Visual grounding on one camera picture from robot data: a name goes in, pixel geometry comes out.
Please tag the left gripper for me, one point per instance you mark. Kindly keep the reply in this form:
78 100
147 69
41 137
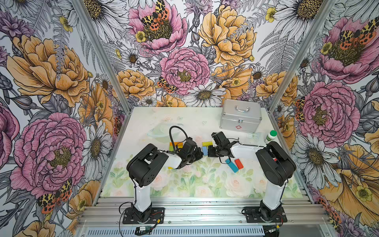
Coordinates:
199 153

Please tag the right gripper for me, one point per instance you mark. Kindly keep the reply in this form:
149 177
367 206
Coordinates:
210 152

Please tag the orange block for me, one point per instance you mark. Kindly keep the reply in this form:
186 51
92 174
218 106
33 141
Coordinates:
178 144

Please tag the light blue block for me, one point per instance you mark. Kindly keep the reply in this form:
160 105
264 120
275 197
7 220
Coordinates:
205 151

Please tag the red block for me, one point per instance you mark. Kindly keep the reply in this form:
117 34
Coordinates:
239 164

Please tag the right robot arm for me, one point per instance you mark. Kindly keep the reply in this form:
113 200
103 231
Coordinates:
277 167

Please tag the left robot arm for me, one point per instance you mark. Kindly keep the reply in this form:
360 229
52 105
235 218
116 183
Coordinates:
143 170

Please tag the teal block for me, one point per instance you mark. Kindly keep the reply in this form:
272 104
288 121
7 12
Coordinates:
232 165

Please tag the clear glass bowl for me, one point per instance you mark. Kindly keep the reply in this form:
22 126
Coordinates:
161 130

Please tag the silver metal case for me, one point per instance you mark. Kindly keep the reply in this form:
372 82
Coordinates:
240 116

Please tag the white green-capped bottle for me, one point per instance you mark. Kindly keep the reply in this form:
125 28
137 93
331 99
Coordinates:
270 136

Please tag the aluminium rail frame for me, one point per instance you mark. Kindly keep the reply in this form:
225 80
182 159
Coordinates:
197 217

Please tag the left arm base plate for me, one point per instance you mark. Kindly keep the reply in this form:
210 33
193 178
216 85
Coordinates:
150 216

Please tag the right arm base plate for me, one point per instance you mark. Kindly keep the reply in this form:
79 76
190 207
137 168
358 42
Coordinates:
255 214

